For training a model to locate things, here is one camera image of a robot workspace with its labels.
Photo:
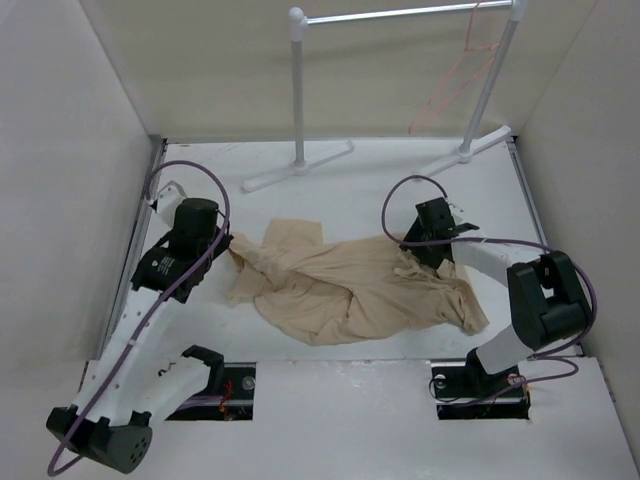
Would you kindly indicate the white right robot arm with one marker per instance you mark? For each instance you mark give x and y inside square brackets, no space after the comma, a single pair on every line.
[546,299]

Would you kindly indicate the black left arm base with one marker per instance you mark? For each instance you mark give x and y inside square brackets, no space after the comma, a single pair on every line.
[228,394]

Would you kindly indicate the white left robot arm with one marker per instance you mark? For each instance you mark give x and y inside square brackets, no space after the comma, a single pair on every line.
[135,386]

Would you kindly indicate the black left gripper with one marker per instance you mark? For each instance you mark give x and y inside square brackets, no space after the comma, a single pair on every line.
[224,246]

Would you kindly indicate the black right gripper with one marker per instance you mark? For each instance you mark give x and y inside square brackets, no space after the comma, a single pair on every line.
[429,259]

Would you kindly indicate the pink wire hanger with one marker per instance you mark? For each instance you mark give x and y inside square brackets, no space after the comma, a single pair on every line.
[474,60]

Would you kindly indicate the beige drawstring trousers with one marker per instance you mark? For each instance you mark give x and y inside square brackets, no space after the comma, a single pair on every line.
[326,294]

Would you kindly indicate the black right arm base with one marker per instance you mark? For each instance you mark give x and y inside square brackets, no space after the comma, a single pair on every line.
[462,390]

